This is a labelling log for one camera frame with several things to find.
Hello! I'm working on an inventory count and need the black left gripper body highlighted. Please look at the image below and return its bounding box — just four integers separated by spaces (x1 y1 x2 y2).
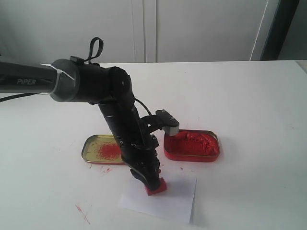
98 103 158 183

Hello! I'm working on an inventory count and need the red plastic stamp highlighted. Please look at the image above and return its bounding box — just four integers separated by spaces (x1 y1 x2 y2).
144 177 167 196

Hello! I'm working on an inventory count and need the white paper sheet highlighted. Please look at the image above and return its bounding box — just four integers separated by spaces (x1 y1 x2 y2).
119 173 197 223

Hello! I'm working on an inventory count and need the red ink paste tin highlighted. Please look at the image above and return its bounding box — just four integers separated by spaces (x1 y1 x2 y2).
163 129 220 162

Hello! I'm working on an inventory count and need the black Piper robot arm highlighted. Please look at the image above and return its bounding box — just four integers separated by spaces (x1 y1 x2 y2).
0 59 161 191

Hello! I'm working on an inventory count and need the gold metal tin lid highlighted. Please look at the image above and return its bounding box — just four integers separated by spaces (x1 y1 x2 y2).
81 135 124 165

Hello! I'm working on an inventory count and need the white zip tie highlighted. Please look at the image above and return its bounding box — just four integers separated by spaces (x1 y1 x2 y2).
40 64 76 95

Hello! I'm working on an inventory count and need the white cabinet with doors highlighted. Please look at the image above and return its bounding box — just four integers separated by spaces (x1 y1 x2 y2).
0 0 279 63

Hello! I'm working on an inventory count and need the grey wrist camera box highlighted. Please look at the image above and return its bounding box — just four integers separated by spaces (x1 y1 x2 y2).
155 109 179 136

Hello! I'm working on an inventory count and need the black camera cable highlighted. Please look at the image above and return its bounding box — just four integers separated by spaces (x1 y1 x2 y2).
0 37 154 118

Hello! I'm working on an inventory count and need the dark vertical post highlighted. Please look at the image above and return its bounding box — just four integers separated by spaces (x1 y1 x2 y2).
260 0 300 61

